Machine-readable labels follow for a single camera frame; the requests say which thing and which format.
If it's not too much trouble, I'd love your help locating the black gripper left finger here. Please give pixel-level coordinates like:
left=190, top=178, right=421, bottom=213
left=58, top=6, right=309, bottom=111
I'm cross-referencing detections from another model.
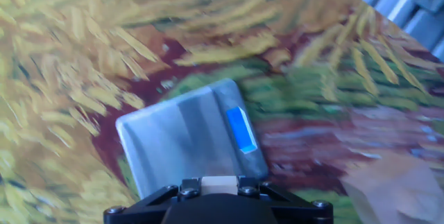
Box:
left=103, top=178, right=202, bottom=224

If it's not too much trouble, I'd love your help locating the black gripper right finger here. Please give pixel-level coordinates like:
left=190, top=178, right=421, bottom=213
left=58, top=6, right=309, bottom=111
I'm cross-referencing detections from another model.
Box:
left=237, top=177, right=334, bottom=224

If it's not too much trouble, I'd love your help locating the small wooden cube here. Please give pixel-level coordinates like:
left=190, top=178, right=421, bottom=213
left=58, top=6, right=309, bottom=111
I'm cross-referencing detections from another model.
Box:
left=200, top=175, right=239, bottom=196

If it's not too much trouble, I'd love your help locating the silver digital kitchen scale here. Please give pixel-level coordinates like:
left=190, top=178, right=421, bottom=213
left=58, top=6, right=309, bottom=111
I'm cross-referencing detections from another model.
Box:
left=115, top=78, right=270, bottom=199

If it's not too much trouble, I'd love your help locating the large wooden block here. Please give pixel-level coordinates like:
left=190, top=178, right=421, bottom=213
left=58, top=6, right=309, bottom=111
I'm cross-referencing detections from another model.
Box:
left=341, top=154, right=444, bottom=224

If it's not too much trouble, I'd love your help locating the Van Gogh print table mat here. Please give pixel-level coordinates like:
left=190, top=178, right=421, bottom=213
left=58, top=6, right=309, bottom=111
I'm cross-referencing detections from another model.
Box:
left=0, top=0, right=444, bottom=224

